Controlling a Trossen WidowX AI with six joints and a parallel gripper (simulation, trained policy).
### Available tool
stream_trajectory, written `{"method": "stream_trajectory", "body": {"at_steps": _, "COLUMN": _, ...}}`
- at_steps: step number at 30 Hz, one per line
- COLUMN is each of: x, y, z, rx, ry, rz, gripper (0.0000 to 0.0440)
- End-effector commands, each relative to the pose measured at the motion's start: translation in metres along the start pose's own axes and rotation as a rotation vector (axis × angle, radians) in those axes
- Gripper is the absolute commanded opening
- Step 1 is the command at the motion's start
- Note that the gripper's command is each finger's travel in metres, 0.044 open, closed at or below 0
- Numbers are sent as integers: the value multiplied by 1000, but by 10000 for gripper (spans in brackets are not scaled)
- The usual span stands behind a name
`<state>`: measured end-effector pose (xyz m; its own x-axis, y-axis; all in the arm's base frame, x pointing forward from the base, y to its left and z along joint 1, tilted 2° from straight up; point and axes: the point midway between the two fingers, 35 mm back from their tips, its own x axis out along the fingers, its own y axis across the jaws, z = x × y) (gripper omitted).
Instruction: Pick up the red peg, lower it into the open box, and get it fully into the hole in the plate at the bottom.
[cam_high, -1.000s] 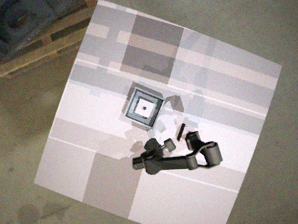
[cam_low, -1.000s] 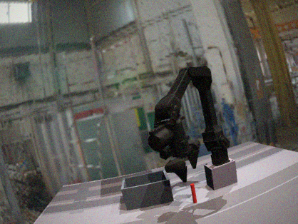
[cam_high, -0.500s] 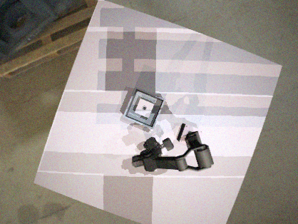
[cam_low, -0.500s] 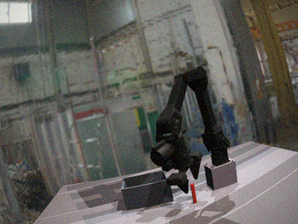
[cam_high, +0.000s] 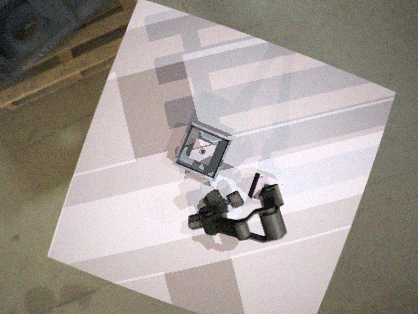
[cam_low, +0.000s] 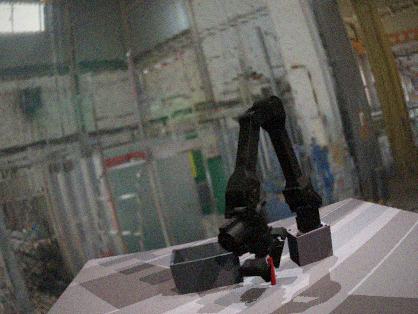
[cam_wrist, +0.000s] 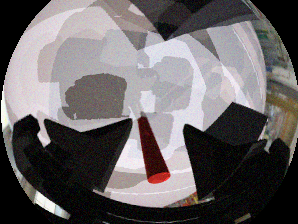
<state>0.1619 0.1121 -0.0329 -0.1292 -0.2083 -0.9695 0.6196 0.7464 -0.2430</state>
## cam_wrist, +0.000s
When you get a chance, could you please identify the red peg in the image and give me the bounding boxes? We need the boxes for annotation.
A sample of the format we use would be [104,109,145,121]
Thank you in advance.
[137,117,170,184]

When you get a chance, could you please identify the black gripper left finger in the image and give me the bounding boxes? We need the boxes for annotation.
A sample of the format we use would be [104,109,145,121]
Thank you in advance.
[44,117,132,193]

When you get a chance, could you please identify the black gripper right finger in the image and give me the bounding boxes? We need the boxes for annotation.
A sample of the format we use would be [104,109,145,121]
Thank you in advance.
[184,124,267,201]

